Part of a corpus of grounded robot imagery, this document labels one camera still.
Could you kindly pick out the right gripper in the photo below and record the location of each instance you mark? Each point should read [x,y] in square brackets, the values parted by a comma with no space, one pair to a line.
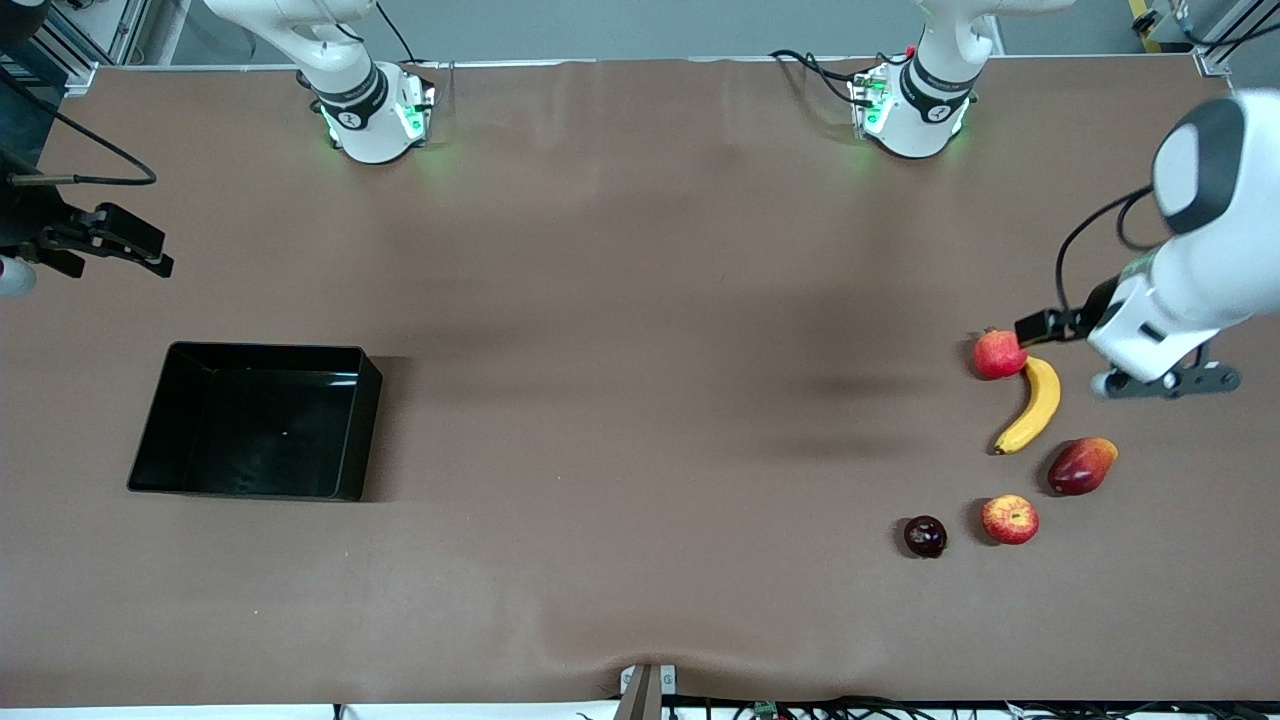
[28,222]

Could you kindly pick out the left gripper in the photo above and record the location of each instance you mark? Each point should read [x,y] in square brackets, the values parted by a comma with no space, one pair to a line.
[1096,305]

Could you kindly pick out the yellow banana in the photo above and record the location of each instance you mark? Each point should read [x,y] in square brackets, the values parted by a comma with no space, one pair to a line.
[1040,395]

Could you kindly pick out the red yellow apple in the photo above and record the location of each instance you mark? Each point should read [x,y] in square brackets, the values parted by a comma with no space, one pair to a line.
[1010,520]

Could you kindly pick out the black plastic box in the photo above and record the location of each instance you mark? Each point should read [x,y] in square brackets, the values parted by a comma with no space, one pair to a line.
[255,430]

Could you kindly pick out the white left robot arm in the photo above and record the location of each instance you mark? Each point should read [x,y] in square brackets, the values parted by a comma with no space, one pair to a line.
[1230,270]

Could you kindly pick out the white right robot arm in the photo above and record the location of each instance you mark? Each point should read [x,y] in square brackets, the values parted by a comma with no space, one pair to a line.
[370,130]

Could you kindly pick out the red pomegranate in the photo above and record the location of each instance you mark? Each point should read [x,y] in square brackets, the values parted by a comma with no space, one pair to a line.
[998,355]

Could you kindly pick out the red mango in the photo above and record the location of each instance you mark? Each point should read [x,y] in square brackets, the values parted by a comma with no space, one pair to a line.
[1080,468]

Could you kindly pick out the dark purple plum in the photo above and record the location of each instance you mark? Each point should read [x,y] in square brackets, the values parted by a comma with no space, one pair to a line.
[925,537]

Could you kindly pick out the large table cover mat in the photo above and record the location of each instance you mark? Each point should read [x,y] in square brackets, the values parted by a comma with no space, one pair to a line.
[640,250]

